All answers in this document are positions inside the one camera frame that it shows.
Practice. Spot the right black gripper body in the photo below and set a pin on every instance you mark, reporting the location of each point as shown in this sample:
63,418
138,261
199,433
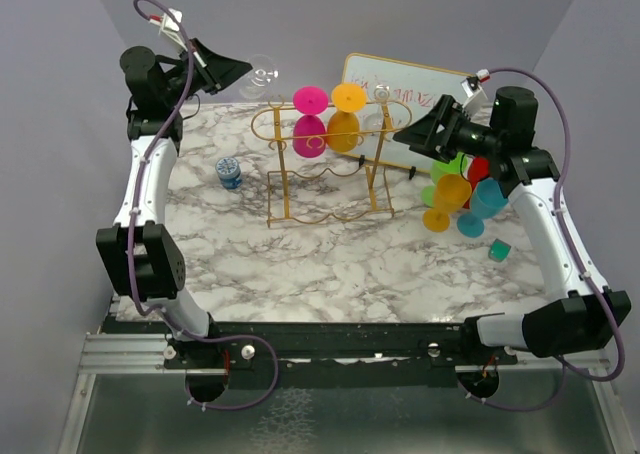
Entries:
471,138

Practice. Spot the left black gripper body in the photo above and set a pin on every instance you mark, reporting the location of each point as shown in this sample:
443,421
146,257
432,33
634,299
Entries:
181,75

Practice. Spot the green wine glass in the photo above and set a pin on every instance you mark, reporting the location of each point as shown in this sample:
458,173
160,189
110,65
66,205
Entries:
440,169

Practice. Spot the red wine glass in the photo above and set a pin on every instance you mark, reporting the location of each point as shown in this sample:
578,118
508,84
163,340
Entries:
474,171

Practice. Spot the clear wine glass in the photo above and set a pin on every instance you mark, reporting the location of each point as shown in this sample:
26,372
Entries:
258,83
379,94

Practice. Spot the yellow wine glass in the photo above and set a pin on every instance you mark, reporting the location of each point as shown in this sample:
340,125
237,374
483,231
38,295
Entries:
451,193

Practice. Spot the blue wine glass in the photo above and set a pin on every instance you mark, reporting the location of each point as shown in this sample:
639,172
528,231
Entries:
487,200

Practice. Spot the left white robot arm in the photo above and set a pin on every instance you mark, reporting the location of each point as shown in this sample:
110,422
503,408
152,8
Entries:
142,260

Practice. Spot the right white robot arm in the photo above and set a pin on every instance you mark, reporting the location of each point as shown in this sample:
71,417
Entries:
584,313

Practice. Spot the back orange wine glass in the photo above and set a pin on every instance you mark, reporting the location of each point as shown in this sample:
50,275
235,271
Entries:
343,125

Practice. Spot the pink wine glass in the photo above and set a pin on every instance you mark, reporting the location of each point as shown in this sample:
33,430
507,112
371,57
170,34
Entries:
308,140

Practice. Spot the gold framed whiteboard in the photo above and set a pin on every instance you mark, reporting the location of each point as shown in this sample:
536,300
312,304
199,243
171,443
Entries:
414,90

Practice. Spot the blue patterned small jar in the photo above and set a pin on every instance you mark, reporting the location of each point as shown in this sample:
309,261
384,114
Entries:
229,172

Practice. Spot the teal green cube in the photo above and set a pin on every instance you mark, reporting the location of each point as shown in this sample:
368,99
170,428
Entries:
499,250

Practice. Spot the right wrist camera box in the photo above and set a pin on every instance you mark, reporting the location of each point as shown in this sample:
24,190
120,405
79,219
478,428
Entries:
476,98

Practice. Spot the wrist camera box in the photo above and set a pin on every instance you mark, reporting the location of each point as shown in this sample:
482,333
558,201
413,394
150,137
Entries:
476,98
169,28

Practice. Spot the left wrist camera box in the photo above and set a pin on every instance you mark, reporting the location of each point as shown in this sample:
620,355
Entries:
169,28

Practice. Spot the gold wire glass rack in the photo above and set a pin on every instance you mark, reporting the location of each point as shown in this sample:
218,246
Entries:
283,203

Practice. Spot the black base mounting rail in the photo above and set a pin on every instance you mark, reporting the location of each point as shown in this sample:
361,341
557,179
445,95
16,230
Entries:
253,355

